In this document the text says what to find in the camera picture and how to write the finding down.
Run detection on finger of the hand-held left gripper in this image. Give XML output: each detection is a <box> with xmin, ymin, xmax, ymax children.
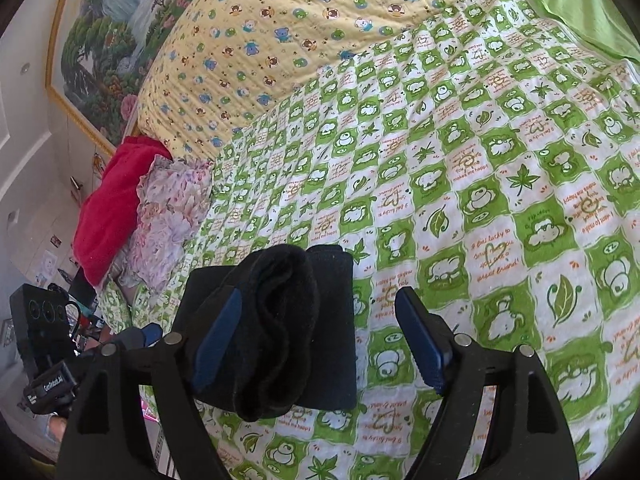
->
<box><xmin>120</xmin><ymin>323</ymin><xmax>163</xmax><ymax>351</ymax></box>

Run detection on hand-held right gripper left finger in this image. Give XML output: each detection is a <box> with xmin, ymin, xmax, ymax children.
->
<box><xmin>55</xmin><ymin>287</ymin><xmax>243</xmax><ymax>480</ymax></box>

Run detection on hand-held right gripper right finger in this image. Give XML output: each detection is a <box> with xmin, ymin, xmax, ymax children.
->
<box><xmin>395</xmin><ymin>287</ymin><xmax>581</xmax><ymax>480</ymax></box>

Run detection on black pants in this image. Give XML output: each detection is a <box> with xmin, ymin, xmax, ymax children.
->
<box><xmin>180</xmin><ymin>244</ymin><xmax>358</xmax><ymax>423</ymax></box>

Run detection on pink floral blanket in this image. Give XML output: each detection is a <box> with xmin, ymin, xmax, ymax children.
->
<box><xmin>117</xmin><ymin>155</ymin><xmax>213</xmax><ymax>293</ymax></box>

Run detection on red blanket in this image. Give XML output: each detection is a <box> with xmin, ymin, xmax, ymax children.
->
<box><xmin>74</xmin><ymin>136</ymin><xmax>173</xmax><ymax>286</ymax></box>

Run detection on green frog print blanket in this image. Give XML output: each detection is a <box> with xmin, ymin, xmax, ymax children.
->
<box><xmin>100</xmin><ymin>0</ymin><xmax>640</xmax><ymax>480</ymax></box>

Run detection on gold framed landscape painting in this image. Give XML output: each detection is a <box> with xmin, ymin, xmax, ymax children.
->
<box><xmin>45</xmin><ymin>0</ymin><xmax>231</xmax><ymax>158</ymax></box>

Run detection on yellow bear print quilt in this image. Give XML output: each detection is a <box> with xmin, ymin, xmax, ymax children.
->
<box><xmin>137</xmin><ymin>0</ymin><xmax>566</xmax><ymax>171</ymax></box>

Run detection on plain green sheet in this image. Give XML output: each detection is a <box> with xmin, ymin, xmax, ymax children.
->
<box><xmin>515</xmin><ymin>0</ymin><xmax>640</xmax><ymax>61</ymax></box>

